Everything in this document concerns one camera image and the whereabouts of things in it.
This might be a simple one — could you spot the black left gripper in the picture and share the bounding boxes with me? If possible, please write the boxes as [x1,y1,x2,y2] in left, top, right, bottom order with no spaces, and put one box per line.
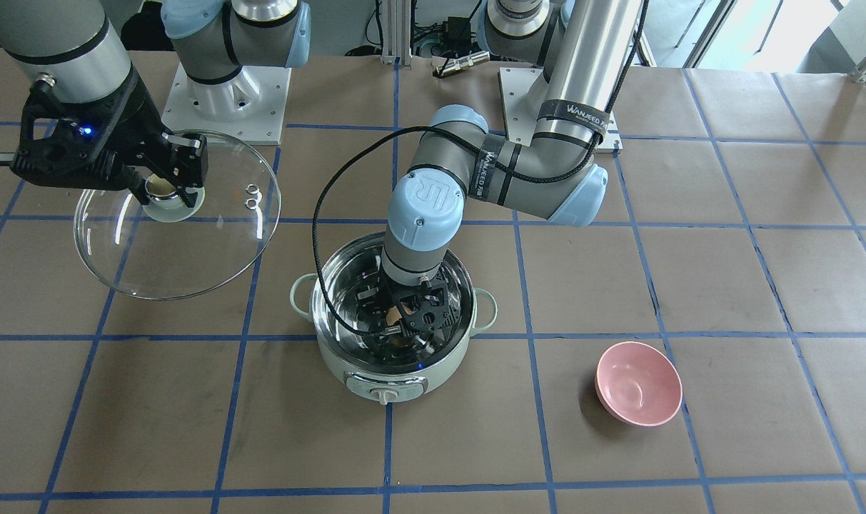
[356,276,455,338]

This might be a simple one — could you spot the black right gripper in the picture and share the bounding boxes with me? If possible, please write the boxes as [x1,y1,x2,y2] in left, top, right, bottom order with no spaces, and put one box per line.
[122,131,208,209]

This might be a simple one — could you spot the brown egg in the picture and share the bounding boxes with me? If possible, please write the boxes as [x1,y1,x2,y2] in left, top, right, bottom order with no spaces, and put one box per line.
[385,305,412,326]

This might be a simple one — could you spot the glass pot lid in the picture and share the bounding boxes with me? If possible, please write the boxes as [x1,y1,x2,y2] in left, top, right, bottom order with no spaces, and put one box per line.
[74,131,281,301]

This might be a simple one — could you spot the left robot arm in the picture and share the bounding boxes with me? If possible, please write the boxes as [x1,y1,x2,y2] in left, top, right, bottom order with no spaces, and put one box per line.
[360,1,649,336]

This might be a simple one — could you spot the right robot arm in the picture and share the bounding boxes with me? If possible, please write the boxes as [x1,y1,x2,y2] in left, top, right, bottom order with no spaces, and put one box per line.
[0,1,311,211]

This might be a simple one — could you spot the pale green cooking pot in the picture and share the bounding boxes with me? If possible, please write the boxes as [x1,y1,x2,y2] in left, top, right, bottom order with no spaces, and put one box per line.
[289,232,498,405]

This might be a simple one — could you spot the pink bowl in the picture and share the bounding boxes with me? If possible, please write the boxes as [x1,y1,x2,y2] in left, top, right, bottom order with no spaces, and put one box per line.
[595,341,683,428]

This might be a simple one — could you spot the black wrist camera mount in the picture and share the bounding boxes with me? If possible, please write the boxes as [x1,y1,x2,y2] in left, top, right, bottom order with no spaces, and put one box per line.
[11,69,168,190]

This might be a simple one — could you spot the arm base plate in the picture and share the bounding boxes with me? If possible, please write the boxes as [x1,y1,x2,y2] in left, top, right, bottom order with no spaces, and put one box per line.
[161,65,291,146]
[498,66,623,154]

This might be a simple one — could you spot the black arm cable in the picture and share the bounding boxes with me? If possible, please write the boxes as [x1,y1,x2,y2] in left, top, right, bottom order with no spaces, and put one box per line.
[312,0,651,338]

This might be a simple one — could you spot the aluminium frame post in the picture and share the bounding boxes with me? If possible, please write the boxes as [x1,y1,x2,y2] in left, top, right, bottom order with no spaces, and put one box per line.
[380,0,413,68]

